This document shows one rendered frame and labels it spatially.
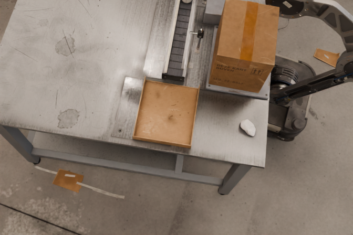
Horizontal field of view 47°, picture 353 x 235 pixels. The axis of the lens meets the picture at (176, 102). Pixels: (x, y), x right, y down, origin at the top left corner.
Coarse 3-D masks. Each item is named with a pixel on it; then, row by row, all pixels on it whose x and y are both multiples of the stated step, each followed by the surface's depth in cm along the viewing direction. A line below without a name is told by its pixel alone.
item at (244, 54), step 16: (240, 0) 178; (224, 16) 174; (240, 16) 175; (256, 16) 175; (272, 16) 176; (224, 32) 171; (240, 32) 171; (256, 32) 172; (272, 32) 172; (224, 48) 168; (240, 48) 168; (256, 48) 168; (272, 48) 169; (224, 64) 172; (240, 64) 169; (256, 64) 167; (272, 64) 166; (224, 80) 185; (240, 80) 182; (256, 80) 179
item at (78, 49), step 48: (48, 0) 207; (96, 0) 209; (144, 0) 211; (0, 48) 194; (48, 48) 196; (96, 48) 197; (144, 48) 199; (192, 48) 200; (0, 96) 184; (48, 96) 186; (96, 96) 187; (240, 96) 191; (144, 144) 179; (192, 144) 180; (240, 144) 182
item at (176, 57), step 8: (192, 0) 206; (184, 8) 204; (184, 16) 202; (176, 24) 200; (184, 24) 200; (176, 32) 198; (184, 32) 198; (176, 40) 196; (184, 40) 196; (176, 48) 194; (176, 56) 192; (168, 64) 190; (176, 64) 191; (168, 72) 189; (176, 72) 189
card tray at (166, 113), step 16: (144, 80) 187; (144, 96) 188; (160, 96) 189; (176, 96) 189; (192, 96) 189; (144, 112) 185; (160, 112) 185; (176, 112) 186; (192, 112) 186; (144, 128) 182; (160, 128) 182; (176, 128) 183; (192, 128) 183; (176, 144) 177
